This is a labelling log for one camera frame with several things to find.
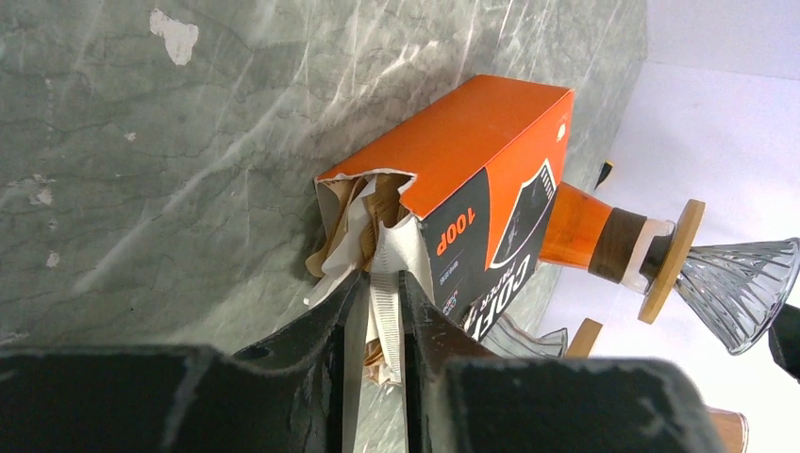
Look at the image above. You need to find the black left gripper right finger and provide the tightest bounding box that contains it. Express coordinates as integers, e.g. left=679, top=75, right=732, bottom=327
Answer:
left=398, top=272, right=725, bottom=452

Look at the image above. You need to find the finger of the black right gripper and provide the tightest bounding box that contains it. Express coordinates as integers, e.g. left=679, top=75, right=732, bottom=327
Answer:
left=768, top=305, right=800, bottom=381

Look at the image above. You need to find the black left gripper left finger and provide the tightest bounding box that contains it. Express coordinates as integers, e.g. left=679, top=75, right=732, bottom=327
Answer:
left=1, top=271, right=367, bottom=452

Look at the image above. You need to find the clear pink glass dripper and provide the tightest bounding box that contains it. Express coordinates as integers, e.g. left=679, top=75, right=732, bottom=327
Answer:
left=481, top=313, right=569, bottom=359

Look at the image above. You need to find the wooden dripper ring holder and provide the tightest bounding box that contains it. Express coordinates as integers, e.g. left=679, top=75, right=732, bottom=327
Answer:
left=564, top=318, right=603, bottom=359

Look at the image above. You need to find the white paper coffee filter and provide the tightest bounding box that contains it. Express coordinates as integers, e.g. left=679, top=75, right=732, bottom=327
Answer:
left=364, top=214, right=433, bottom=386

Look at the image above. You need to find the grey glass pitcher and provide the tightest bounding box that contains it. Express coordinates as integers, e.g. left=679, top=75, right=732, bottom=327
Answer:
left=707, top=407, right=749, bottom=453

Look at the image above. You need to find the orange coffee filter box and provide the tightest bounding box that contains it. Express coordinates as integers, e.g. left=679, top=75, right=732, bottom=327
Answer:
left=306, top=75, right=575, bottom=341

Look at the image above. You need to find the orange glass with wooden band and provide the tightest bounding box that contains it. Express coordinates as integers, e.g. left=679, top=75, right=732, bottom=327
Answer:
left=540, top=182, right=675, bottom=294

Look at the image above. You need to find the yellow black tool handle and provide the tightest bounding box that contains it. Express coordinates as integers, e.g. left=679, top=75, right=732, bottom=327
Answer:
left=594, top=161, right=614, bottom=189

